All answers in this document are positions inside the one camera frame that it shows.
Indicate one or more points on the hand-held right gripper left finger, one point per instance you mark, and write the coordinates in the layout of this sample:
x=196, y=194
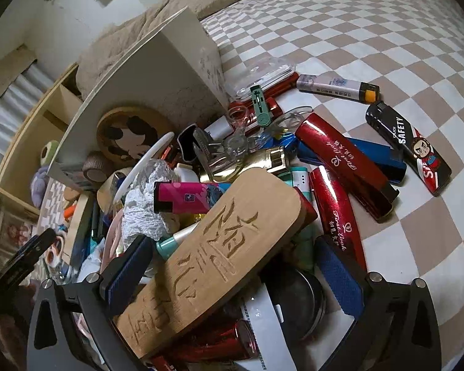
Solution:
x=129, y=274

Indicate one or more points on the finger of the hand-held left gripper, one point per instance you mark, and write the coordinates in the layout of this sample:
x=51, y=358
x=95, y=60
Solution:
x=27, y=253

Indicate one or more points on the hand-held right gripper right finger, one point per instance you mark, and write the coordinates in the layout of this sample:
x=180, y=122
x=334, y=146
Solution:
x=338, y=278

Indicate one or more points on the carved wooden plaque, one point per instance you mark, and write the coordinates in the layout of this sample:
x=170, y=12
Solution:
x=216, y=262

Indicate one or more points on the white cardboard box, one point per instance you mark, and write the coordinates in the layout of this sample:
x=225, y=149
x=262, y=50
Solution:
x=178, y=65

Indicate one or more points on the red and white scissors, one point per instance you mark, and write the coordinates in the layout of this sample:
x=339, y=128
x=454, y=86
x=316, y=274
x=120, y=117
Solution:
x=54, y=251

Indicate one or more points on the teal tube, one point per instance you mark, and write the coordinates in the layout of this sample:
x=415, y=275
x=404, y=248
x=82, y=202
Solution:
x=170, y=245

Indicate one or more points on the black round tin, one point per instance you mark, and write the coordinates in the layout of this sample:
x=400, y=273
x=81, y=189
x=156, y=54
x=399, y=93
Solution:
x=294, y=301

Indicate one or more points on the white crumpled plastic bag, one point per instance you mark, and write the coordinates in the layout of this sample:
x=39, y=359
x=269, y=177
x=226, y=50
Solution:
x=143, y=208

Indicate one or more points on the purple plush toy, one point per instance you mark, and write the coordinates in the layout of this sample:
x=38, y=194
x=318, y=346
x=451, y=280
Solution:
x=38, y=185

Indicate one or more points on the short red glitter lighter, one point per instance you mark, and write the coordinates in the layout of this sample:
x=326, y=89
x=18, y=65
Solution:
x=336, y=208

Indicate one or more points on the pink lighter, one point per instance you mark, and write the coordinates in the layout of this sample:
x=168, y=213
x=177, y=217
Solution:
x=185, y=197

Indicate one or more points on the wooden shelf unit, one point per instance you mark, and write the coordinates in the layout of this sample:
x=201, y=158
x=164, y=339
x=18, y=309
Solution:
x=19, y=154

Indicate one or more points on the avocado plush toy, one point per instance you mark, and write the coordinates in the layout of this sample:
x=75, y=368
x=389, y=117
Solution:
x=48, y=150

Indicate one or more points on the shiny red metallic lighter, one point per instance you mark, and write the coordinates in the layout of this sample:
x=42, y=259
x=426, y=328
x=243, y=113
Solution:
x=216, y=342

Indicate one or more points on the blue lighter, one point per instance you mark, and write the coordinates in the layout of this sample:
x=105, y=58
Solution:
x=379, y=162

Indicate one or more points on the long red glitter lighter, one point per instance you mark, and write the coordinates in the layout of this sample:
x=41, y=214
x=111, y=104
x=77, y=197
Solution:
x=340, y=154

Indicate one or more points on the cartoon mouse cork coaster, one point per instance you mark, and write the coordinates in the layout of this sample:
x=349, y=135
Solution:
x=131, y=135

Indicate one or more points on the grey curtain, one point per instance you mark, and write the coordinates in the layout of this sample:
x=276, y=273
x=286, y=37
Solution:
x=7, y=104

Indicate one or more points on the black printed lighter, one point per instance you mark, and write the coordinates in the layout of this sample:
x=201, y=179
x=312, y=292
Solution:
x=410, y=143

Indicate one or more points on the clear plastic clip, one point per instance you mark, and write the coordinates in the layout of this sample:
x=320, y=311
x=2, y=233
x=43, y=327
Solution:
x=232, y=147

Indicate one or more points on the beige curtain valance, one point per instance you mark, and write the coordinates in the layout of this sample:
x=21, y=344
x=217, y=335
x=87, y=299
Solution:
x=7, y=73

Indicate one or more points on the pale green slotted tool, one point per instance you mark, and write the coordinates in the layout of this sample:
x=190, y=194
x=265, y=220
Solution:
x=261, y=102

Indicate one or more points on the white lighter with orange cap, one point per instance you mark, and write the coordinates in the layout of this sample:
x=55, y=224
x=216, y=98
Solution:
x=332, y=85

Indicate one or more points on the clear plastic packet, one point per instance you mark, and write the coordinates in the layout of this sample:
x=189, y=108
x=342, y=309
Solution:
x=266, y=77

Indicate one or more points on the beige fluffy blanket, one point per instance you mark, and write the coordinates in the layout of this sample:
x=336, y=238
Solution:
x=112, y=46

